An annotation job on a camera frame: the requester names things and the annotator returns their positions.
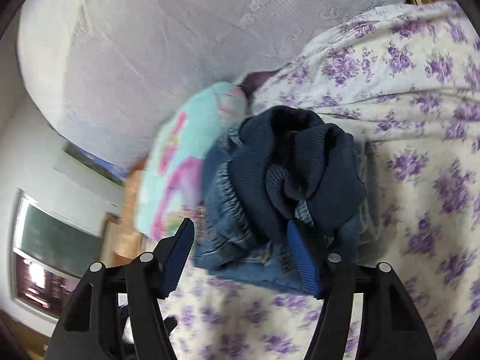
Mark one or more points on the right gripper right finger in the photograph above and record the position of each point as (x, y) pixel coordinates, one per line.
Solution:
(391, 327)

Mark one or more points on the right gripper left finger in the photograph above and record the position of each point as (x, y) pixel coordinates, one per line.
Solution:
(114, 312)

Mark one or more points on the blue denim jeans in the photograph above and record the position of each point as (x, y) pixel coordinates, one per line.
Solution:
(281, 165)

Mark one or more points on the floral turquoise folded quilt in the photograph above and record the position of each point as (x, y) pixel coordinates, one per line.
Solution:
(172, 176)

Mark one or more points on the purple floral bed sheet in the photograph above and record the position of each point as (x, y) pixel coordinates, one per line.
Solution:
(404, 81)

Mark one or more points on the white embossed headboard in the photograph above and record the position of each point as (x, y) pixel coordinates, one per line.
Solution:
(107, 73)

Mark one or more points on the window with white frame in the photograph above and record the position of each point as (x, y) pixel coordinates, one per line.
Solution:
(48, 257)

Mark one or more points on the blue wall poster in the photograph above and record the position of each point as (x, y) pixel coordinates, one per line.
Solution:
(115, 174)

